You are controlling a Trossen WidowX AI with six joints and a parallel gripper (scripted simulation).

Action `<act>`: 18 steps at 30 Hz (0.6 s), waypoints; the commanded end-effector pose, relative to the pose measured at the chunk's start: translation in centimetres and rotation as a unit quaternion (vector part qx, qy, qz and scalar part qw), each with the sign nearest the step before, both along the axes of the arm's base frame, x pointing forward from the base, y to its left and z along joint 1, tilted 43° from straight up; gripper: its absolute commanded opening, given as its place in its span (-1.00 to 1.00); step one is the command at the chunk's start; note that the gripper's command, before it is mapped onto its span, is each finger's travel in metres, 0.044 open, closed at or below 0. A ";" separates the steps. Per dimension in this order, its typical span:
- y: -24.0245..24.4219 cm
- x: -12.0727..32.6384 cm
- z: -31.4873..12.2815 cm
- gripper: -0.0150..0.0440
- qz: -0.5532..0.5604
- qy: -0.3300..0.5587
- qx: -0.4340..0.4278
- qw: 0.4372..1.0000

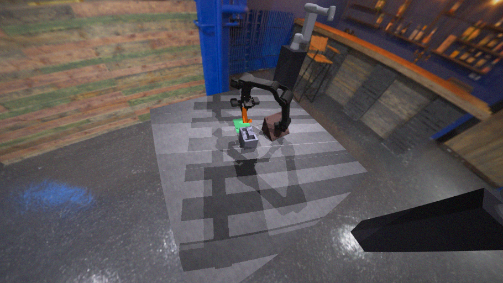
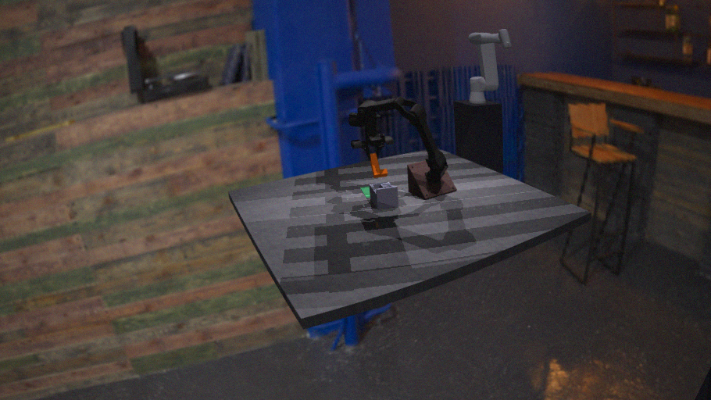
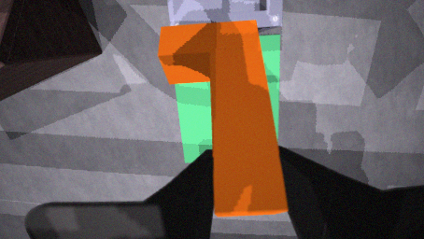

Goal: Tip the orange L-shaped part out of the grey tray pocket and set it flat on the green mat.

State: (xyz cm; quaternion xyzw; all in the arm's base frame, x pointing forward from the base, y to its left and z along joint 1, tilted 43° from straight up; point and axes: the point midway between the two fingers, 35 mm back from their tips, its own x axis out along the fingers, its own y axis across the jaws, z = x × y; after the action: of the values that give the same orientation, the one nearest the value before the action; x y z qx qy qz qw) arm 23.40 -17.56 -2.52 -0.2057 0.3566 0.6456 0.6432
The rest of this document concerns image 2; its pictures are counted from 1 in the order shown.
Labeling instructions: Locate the orange l-shaped part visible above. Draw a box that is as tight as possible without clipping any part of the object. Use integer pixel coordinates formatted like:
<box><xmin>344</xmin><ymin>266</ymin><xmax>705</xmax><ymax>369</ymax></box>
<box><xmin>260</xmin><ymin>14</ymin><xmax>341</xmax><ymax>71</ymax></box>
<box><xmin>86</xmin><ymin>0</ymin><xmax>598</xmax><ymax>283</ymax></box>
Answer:
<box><xmin>370</xmin><ymin>154</ymin><xmax>388</xmax><ymax>178</ymax></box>

